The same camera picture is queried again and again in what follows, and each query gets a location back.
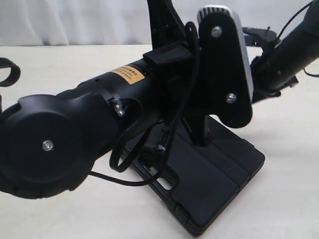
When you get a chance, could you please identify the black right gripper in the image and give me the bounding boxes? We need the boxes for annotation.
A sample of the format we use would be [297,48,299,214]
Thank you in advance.
[252,76,299,104]

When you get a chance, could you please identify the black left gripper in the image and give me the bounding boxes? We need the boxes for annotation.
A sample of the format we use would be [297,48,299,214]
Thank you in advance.
[143,0,207,120]

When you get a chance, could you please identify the black braided rope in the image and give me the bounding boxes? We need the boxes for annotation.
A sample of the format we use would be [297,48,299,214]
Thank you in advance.
[144,124,170,165]

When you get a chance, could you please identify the black plastic carry case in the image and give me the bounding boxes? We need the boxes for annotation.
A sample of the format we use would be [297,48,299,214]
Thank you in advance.
[119,117,265,236]

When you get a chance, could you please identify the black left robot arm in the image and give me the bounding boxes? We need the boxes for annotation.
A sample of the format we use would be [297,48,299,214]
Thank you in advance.
[0,0,200,199]

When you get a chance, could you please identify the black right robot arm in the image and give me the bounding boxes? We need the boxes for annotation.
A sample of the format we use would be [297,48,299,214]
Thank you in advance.
[251,0,319,103]

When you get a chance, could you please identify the white backdrop curtain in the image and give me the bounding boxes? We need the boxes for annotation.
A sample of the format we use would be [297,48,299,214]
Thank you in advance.
[0,0,306,46]

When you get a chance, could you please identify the thin black cable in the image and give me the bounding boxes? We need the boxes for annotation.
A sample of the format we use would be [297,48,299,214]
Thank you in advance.
[89,21,200,186]

